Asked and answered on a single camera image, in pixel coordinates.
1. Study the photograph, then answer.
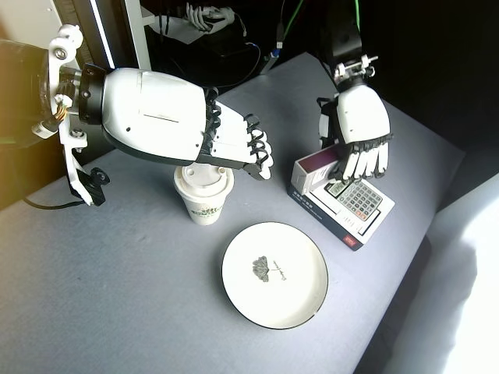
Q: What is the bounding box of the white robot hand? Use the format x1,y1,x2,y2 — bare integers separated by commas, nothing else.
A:
100,68,274,182
316,83,394,183

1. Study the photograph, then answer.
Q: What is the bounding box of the maroon and white box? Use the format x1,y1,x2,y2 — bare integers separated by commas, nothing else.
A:
291,146,344,195

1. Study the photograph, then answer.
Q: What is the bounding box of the white paper cup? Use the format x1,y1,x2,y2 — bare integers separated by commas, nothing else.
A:
173,163,235,226

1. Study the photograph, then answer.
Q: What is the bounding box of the white calculator box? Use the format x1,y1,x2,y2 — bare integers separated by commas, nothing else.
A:
286,177,396,252

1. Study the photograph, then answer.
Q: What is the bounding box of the white plate with dark rim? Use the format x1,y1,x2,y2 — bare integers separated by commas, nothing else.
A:
221,221,329,331

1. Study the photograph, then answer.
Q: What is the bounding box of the white board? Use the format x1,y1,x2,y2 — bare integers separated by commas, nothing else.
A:
150,15,208,47

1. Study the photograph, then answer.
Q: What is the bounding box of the white cabinet with black strip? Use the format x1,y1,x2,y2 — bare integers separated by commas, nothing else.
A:
0,0,118,71

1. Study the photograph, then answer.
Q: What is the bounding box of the grey table cloth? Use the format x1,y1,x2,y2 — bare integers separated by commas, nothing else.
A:
0,52,467,374

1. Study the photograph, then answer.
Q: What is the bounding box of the white metal post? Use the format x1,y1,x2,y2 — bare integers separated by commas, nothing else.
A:
123,0,154,72

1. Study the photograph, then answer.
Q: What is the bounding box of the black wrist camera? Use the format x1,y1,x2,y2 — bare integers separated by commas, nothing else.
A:
83,166,111,206

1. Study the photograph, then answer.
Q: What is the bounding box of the grey cable adapter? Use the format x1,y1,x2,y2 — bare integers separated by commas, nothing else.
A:
259,48,281,76

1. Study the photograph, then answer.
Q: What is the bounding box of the USB plug with cable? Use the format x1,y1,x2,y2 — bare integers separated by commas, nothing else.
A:
274,0,288,51

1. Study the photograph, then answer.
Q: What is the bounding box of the black cable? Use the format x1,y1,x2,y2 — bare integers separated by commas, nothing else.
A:
22,196,86,212

